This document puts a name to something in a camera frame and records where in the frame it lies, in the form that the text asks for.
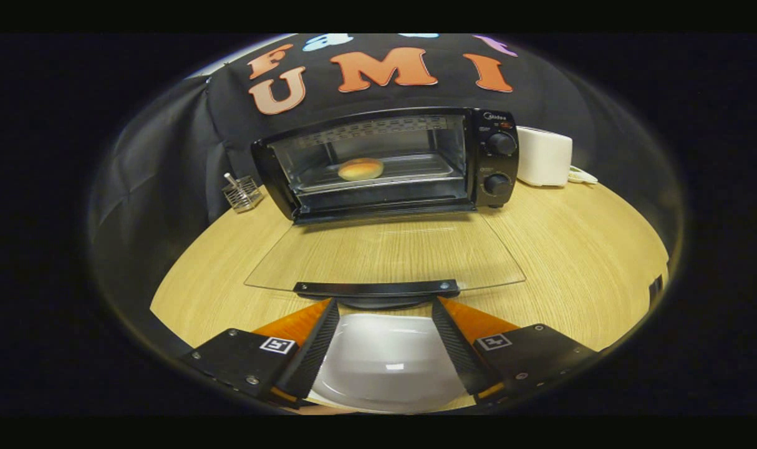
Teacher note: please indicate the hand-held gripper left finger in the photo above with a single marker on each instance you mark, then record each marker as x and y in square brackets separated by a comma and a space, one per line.
[316, 355]

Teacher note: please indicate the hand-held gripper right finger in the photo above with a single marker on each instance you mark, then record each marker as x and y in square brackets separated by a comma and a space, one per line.
[459, 349]

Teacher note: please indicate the black toaster oven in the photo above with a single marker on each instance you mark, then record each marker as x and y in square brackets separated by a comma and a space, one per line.
[497, 162]

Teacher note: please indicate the round bread bun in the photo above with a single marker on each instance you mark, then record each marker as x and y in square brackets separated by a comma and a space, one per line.
[361, 169]

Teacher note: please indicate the white bread toaster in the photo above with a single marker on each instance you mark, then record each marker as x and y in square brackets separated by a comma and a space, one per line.
[544, 156]

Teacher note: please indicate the white square plate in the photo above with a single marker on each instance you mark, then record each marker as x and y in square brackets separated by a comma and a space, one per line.
[385, 362]

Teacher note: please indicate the black backdrop cloth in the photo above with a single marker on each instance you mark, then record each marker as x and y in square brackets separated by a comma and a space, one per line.
[166, 162]

